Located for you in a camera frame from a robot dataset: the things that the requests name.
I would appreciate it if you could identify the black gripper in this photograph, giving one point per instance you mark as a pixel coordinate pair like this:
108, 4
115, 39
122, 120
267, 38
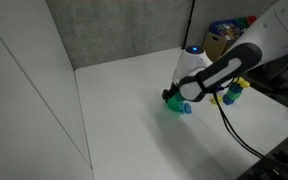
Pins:
169, 92

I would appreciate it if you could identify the green translucent plastic bowl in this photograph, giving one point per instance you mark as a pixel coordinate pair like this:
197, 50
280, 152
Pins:
174, 104

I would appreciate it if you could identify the blue rubber toy figure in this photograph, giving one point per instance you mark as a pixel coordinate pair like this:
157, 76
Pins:
186, 107

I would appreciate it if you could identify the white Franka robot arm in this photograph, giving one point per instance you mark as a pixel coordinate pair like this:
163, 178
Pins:
277, 30

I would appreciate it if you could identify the yellow spiky star toy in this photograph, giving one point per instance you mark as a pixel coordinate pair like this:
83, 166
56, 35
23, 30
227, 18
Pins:
216, 99

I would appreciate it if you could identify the large blue toy block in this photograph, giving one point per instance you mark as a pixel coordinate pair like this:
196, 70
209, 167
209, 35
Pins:
228, 100

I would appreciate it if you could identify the green toy block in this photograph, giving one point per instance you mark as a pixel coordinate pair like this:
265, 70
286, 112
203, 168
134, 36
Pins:
232, 94

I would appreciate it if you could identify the brown cardboard box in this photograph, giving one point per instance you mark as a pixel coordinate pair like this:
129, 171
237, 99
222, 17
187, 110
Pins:
214, 45

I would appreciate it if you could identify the small blue toy block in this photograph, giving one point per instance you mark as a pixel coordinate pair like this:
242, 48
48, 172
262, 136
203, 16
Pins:
236, 88

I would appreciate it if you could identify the yellow rubber toy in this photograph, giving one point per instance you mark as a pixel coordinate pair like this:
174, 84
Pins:
243, 83

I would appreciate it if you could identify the colourful printed toy box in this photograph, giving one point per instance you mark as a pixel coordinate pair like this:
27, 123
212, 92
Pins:
230, 28

